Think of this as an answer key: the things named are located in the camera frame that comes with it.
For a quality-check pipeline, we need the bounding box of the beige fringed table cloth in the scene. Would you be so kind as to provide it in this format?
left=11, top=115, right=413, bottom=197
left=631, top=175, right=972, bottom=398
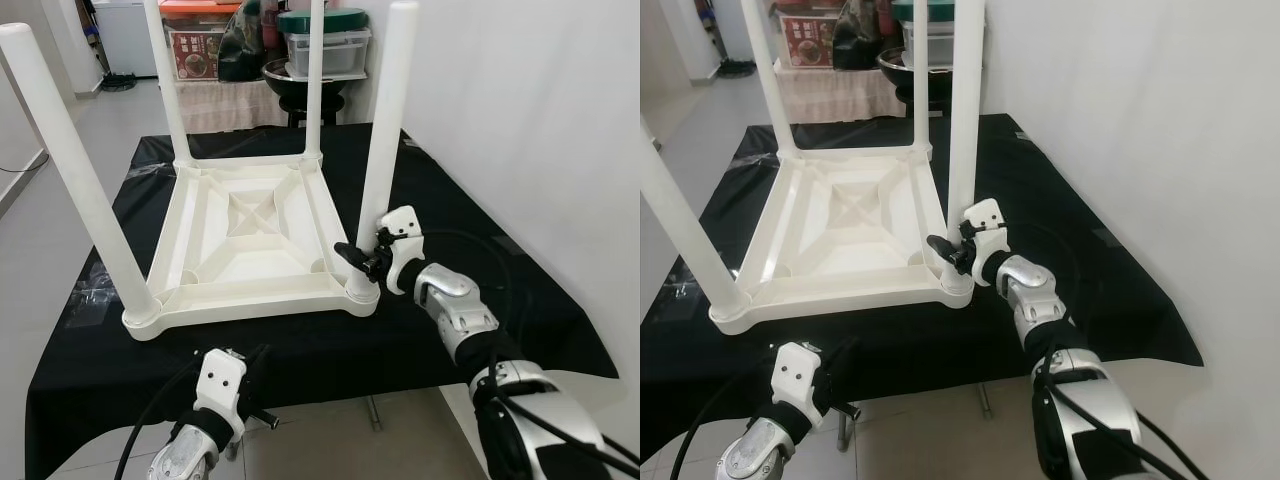
left=775, top=65, right=916, bottom=123
left=175, top=80, right=301, bottom=133

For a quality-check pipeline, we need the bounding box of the clear plastic container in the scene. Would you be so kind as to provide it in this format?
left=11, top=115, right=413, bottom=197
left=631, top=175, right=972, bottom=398
left=280, top=10, right=373, bottom=79

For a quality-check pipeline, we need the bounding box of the red printed box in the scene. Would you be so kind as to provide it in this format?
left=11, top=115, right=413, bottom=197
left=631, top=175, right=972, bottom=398
left=770, top=0, right=841, bottom=69
left=160, top=0, right=241, bottom=83

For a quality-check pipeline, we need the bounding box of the white appliance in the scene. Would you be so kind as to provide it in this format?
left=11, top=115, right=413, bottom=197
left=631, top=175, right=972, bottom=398
left=90, top=0, right=161, bottom=79

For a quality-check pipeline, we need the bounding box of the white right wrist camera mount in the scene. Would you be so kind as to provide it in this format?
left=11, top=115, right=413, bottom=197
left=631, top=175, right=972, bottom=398
left=962, top=198, right=1011, bottom=286
left=375, top=205, right=426, bottom=296

